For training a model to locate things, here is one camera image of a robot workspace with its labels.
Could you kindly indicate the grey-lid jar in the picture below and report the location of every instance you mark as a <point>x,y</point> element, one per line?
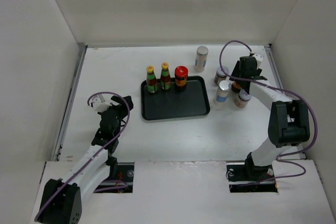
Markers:
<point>220,75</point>
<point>242,99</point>

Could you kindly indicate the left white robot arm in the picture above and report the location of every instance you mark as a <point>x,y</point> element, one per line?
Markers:
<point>63,198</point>

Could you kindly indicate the black plastic tray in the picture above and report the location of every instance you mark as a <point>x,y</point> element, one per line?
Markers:
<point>174,104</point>

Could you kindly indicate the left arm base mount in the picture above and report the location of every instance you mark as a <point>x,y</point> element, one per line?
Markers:
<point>120,179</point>

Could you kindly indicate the grey-lid jar rear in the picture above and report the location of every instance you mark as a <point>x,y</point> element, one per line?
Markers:
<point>220,75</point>

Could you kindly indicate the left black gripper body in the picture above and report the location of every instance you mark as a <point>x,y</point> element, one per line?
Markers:
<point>120,113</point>

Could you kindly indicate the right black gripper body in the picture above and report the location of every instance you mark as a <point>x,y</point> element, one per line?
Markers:
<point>237,73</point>

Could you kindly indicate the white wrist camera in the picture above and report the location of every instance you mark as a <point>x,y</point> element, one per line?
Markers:
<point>256,60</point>
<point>98,103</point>

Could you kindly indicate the red-label sauce bottle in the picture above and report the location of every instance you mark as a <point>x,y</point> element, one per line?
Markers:
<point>151,80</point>

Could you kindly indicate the green-label sauce bottle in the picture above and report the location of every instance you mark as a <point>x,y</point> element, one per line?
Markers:
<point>165,78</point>

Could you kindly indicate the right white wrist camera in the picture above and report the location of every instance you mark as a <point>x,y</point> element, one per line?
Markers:
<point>256,60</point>

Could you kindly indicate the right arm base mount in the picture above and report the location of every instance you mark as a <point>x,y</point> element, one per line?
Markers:
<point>246,177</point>

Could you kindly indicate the grey-lid jar front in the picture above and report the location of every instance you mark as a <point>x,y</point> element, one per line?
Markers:
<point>242,99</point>

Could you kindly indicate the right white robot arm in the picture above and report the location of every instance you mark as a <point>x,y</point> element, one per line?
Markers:
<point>288,123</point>

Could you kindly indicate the red-lid dark sauce jar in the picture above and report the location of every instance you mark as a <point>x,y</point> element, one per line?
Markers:
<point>236,87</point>

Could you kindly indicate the silver-lid white jar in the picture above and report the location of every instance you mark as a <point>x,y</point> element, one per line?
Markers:
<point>224,87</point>

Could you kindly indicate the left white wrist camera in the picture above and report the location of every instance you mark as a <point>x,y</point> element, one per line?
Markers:
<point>98,103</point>

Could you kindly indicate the tall silver-capped white bottle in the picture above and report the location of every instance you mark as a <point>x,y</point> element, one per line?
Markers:
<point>201,58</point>

